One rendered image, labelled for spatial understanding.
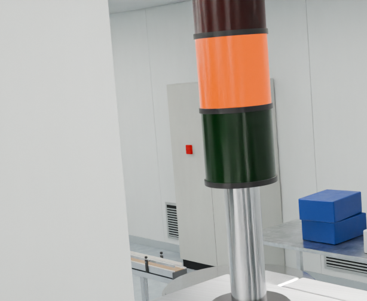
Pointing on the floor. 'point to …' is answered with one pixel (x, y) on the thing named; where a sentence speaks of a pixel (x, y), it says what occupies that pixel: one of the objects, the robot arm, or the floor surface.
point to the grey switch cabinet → (219, 240)
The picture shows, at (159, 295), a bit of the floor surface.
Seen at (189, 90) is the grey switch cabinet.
